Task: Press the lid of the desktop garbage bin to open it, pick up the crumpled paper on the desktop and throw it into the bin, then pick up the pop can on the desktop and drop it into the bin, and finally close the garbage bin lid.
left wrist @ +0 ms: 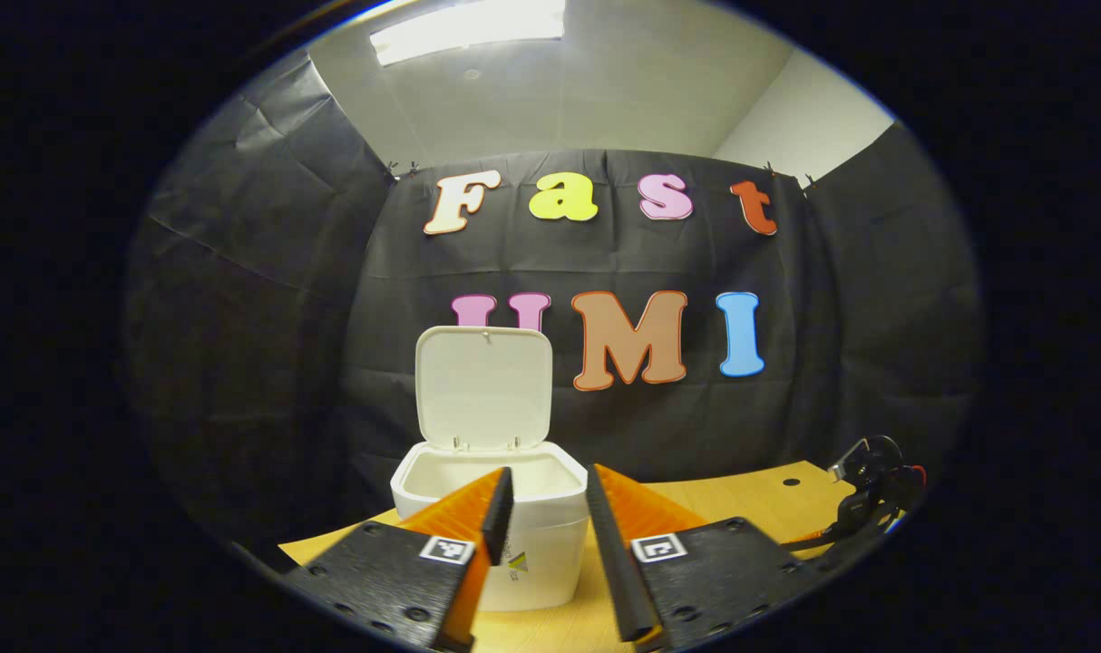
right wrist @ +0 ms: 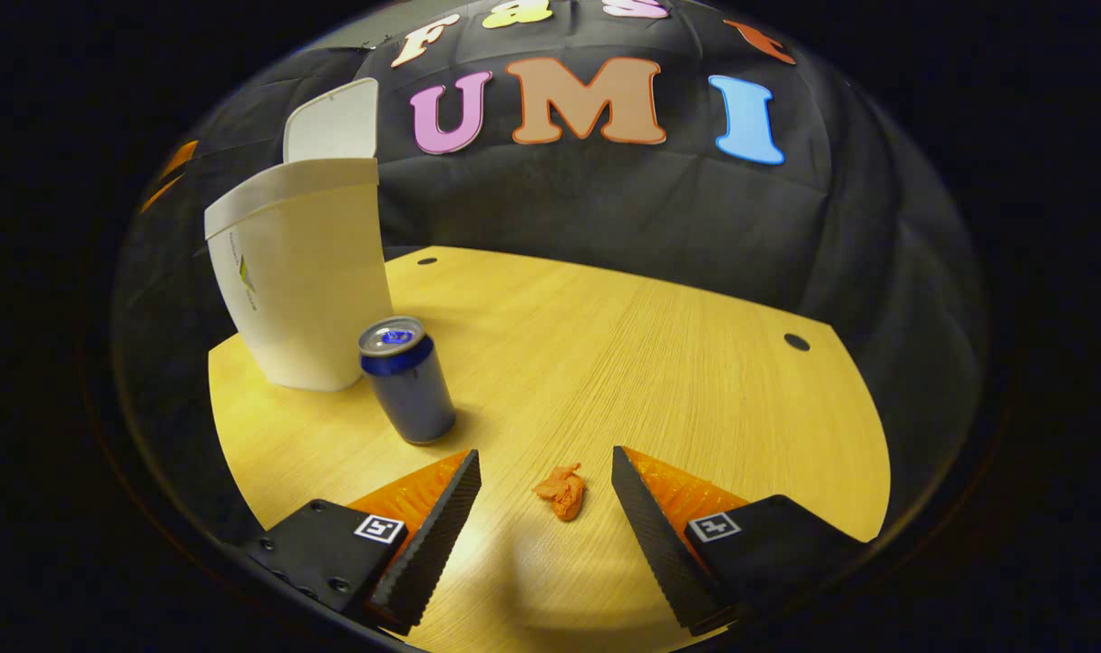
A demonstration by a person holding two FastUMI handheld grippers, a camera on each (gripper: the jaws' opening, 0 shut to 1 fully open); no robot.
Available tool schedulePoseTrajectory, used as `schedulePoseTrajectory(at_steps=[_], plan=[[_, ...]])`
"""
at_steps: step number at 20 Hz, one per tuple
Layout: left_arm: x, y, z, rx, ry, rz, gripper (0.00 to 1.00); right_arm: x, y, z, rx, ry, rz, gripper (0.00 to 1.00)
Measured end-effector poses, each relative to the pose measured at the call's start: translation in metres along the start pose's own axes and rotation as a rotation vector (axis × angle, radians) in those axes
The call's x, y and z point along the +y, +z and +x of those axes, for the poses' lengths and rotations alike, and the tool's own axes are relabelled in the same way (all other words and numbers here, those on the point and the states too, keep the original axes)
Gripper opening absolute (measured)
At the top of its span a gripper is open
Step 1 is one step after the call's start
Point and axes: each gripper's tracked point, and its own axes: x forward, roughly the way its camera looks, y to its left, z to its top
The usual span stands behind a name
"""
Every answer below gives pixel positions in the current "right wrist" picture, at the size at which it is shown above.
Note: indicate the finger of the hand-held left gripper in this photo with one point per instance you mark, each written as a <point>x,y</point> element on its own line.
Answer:
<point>159,194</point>
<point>180,157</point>

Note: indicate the white desktop garbage bin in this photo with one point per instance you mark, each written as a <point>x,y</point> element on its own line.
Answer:
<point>306,290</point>

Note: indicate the orange paper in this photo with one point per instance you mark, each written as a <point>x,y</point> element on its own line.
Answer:
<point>564,494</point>

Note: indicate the white garbage bin lid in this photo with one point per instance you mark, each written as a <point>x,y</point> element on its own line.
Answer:
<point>333,122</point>

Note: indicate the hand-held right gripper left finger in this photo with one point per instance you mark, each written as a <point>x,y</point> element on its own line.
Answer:
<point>433,540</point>

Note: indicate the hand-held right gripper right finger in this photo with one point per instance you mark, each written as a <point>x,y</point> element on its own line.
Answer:
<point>655,540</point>

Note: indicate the wooden desktop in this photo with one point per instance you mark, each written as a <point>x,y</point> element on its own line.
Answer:
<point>605,363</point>

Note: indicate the blue pop can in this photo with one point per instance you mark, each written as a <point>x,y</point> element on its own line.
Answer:
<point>413,390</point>

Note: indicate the black backdrop cloth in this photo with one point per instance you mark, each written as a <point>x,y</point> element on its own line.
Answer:
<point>605,190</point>

